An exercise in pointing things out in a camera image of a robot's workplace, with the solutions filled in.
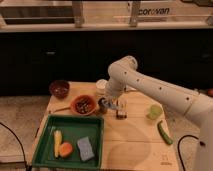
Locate green plastic tray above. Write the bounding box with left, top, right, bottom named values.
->
left=32, top=115, right=104, bottom=170

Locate grey blue towel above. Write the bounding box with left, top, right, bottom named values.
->
left=102, top=100, right=118, bottom=110

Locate blue grey sponge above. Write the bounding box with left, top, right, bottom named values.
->
left=77, top=137, right=95, bottom=161

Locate light green cup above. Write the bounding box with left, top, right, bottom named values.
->
left=146, top=104, right=163, bottom=120

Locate dark red bowl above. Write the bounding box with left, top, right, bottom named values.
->
left=49, top=80, right=70, bottom=99

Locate black cable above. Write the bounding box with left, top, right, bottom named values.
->
left=0, top=121, right=33, bottom=171
left=177, top=134, right=201, bottom=171

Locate black cable right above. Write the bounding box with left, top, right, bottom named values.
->
left=177, top=134, right=201, bottom=171

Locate orange fruit toy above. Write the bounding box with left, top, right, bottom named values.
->
left=59, top=142, right=73, bottom=158

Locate green cucumber toy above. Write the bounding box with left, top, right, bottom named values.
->
left=157, top=120, right=173, bottom=145

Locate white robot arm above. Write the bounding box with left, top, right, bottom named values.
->
left=105, top=56, right=213, bottom=171

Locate corovan cardboard box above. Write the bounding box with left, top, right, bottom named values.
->
left=83, top=0, right=213, bottom=23

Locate black cable left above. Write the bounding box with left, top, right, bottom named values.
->
left=0, top=121, right=33, bottom=171

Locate orange bowl with handle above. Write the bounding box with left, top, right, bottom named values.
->
left=53, top=95, right=97, bottom=116

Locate white cup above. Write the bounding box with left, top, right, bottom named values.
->
left=96, top=79, right=107, bottom=94

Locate yellow corn cob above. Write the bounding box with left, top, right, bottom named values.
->
left=54, top=130, right=62, bottom=158

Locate small metal cup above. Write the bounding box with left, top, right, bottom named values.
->
left=98, top=97, right=108, bottom=114

